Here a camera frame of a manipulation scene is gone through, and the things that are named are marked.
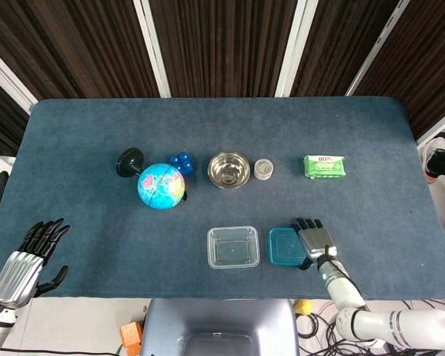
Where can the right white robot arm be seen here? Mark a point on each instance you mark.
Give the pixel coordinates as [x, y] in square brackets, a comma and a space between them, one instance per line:
[345, 293]

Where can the stainless steel bowl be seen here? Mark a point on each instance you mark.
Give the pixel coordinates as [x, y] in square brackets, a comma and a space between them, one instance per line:
[228, 170]

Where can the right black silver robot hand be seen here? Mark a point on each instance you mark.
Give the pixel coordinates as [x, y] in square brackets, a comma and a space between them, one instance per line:
[315, 243]

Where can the small clear round jar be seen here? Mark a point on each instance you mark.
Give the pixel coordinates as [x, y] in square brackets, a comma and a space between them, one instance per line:
[263, 169]

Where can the orange wooden block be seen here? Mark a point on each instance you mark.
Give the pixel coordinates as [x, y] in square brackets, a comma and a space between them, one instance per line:
[130, 333]

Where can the blue translucent plastic lid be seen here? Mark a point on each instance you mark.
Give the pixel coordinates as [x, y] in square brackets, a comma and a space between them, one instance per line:
[282, 246]

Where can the green wet wipes pack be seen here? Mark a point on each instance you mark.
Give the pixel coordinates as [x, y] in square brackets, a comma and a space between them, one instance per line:
[324, 167]

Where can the blue toy building block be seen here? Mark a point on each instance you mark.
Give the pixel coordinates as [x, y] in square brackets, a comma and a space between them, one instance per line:
[182, 162]

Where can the white sneaker with black trouser leg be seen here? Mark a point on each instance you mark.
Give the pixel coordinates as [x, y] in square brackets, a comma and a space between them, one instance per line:
[435, 159]

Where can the globe with black stand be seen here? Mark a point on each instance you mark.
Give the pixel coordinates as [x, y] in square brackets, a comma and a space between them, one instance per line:
[161, 185]

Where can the yellow round object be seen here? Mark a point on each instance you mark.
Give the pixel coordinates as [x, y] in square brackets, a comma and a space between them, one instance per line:
[302, 307]

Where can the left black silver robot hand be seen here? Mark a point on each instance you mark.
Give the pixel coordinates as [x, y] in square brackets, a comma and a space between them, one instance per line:
[16, 276]

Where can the white partition frame post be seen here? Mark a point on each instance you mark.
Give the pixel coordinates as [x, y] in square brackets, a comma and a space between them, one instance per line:
[154, 52]
[294, 52]
[439, 131]
[7, 78]
[378, 48]

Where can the clear plastic food container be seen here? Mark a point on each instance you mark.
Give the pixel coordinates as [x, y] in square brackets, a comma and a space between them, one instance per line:
[233, 246]

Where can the grey robot torso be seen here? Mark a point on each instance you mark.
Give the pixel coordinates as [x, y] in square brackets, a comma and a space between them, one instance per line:
[215, 322]

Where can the blue fabric tablecloth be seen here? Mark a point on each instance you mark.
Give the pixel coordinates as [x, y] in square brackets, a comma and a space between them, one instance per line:
[133, 241]

